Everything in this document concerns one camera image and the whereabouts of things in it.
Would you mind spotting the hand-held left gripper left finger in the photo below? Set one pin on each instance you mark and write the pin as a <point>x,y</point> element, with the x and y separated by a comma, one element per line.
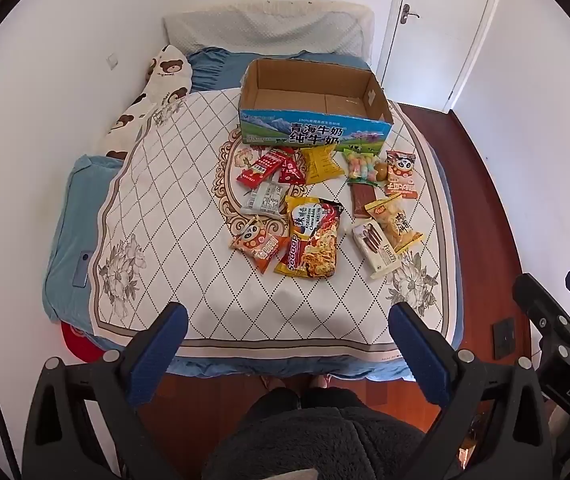
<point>157,350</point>

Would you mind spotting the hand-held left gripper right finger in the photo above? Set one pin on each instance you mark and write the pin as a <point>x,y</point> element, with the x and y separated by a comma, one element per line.
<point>417,355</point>

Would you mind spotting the white wafer packet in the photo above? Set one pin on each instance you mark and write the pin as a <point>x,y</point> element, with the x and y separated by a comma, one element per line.
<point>377,250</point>

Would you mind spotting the yellow chips packet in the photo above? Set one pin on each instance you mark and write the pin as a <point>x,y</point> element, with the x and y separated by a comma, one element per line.
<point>395,222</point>

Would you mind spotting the orange panda snack packet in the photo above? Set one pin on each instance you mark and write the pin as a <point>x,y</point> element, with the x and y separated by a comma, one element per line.
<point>401,175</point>
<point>257,245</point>

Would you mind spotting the red yellow noodle packet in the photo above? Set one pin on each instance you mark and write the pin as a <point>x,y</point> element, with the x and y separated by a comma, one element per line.
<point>312,240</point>

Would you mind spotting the brown snack packet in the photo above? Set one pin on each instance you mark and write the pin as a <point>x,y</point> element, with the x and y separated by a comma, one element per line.
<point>362,200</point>

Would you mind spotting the long red snack packet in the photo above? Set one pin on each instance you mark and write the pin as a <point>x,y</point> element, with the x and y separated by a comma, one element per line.
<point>257,171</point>

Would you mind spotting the cardboard box blue print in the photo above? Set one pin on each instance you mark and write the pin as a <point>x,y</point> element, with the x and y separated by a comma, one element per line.
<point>310,127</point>

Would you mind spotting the dark floor socket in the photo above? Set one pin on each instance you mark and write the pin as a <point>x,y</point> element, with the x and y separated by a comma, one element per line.
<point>504,338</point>

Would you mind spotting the red object under bed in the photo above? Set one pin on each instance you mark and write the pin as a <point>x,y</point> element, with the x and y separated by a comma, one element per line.
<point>77,342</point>

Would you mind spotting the smartphone on bed edge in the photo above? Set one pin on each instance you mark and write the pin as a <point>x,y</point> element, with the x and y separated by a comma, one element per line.
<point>83,268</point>

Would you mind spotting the white diamond printed blanket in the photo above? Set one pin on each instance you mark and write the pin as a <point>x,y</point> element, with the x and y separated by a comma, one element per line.
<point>175,240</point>

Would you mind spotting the person's feet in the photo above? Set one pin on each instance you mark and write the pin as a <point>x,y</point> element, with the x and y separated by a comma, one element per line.
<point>275,382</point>

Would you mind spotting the person's dark fleece clothing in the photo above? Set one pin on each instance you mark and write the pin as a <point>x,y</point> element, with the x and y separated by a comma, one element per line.
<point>315,440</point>

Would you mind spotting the blue bed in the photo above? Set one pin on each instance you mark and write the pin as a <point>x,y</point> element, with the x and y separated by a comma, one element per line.
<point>72,230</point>

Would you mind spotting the white grey snack packet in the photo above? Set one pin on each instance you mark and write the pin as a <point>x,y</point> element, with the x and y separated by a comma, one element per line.
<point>264,200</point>

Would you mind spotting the packaged brown braised egg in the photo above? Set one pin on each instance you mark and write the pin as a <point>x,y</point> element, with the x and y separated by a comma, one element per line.
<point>380,171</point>

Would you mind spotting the colourful candy bag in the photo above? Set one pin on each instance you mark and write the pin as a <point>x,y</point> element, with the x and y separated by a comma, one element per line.
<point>359,167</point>

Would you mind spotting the yellow snack packet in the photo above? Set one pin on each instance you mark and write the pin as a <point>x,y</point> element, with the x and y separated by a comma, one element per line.
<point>321,165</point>

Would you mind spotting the small red snack packet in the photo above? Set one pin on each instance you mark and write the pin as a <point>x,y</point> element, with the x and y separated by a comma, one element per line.
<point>292,172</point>
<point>280,157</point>

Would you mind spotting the bear print pillow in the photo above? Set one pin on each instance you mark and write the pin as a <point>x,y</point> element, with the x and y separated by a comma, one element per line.
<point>165,75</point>

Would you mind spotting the white door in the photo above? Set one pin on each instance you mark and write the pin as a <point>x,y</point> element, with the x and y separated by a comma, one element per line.
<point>440,25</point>

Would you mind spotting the white padded headboard cover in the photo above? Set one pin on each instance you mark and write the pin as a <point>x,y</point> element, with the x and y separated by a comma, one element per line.
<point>265,30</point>

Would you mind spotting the white wall socket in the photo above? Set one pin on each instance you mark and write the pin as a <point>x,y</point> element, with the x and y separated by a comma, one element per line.
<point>112,60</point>

